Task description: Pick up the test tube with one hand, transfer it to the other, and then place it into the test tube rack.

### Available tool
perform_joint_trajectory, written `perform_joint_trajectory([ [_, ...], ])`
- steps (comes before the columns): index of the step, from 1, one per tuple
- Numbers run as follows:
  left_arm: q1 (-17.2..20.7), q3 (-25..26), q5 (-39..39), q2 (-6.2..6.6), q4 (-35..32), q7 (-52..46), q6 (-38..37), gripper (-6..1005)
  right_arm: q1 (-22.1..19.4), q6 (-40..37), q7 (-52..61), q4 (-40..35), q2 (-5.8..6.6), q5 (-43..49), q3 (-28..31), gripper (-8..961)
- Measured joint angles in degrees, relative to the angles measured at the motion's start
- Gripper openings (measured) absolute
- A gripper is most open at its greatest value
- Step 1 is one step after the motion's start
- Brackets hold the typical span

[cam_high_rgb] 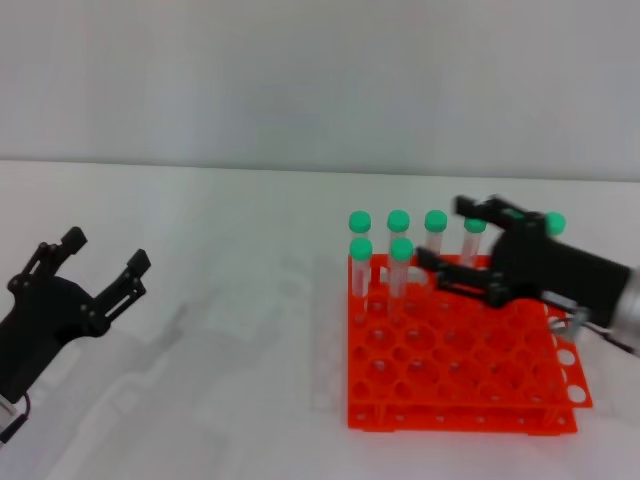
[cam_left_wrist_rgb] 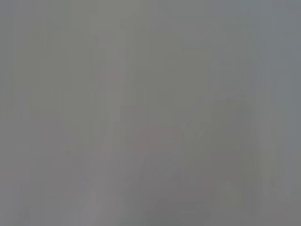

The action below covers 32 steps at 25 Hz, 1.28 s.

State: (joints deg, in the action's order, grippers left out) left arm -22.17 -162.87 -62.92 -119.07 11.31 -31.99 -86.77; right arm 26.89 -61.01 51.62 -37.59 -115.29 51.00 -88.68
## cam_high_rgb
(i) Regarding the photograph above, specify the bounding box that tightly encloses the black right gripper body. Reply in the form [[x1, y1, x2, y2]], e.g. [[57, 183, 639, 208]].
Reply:
[[489, 217, 632, 326]]

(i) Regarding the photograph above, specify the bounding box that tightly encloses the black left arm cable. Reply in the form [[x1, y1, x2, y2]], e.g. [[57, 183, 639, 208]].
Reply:
[[0, 392, 34, 441]]

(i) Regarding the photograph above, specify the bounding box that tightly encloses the orange test tube rack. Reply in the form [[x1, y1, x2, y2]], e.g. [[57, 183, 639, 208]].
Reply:
[[346, 252, 595, 437]]

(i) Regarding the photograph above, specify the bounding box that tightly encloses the right arm cable with connectors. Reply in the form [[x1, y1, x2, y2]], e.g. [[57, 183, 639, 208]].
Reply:
[[542, 292, 640, 359]]

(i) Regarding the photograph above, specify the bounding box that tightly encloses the graduated green-capped test tube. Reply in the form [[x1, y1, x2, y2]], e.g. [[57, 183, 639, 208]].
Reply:
[[389, 237, 415, 326]]

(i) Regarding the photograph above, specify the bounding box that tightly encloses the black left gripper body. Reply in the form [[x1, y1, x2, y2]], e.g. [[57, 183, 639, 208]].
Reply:
[[0, 274, 109, 401]]

